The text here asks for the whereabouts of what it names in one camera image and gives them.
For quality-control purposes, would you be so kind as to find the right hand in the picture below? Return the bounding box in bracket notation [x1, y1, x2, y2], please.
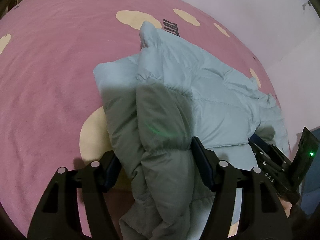
[279, 197, 292, 218]

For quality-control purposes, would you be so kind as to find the light blue puffer jacket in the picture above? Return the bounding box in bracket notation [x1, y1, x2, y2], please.
[93, 22, 290, 239]

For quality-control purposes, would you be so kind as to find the pink polka dot bedsheet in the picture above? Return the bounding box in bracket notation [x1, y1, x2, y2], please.
[1, 0, 274, 235]

